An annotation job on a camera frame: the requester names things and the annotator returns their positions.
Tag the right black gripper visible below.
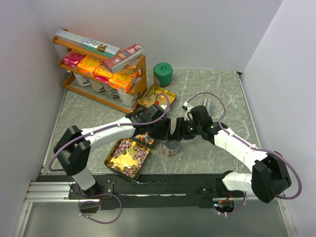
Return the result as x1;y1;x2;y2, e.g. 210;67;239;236
171;118;201;141

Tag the tin of round lollipops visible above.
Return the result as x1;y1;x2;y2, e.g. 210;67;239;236
131;133;156;149

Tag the metal candy scoop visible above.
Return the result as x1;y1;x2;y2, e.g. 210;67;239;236
202;98;212;116

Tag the clear plastic cup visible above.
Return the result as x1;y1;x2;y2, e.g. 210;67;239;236
162;147;179;157

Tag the tin of pastel candies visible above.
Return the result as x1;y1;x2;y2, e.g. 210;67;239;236
138;84;176;109

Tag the clear round lid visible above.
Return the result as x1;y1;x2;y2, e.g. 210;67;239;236
163;140;181;151

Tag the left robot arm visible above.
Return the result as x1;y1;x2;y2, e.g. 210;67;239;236
53;104;169;198

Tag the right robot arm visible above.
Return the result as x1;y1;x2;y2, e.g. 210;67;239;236
172;106;292;203

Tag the tin of swirl lollipops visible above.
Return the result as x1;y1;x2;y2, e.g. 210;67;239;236
104;138;151;181

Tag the orange wooden shelf rack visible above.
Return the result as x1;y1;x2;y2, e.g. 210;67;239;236
52;35;147;113

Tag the green covered jar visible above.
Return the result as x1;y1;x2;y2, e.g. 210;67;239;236
153;62;173;87

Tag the orange snack box right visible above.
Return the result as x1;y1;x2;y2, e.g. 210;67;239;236
109;68;139;93

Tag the orange snack box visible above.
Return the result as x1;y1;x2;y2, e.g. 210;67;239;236
78;55;103;77
109;68;139;93

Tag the yellow pink snack box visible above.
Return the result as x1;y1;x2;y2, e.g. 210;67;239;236
93;65;113;84

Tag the red white long box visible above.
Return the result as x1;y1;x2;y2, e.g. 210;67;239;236
102;43;144;74

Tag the orange snack box left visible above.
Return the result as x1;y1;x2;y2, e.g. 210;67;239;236
78;55;103;77

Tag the white teal cat box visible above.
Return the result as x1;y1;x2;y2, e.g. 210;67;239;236
82;38;120;58

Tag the grey long box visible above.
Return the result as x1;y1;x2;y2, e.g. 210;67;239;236
55;30;86;48

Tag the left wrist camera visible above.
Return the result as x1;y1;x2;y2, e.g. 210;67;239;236
154;101;169;112

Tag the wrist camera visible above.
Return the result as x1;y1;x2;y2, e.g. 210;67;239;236
154;101;169;112
182;101;193;120

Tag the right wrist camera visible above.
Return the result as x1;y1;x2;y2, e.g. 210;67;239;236
182;101;193;120

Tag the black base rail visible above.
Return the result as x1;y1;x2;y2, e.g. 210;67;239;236
68;174;247;210

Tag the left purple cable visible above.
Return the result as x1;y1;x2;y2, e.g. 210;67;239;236
48;93;171;224

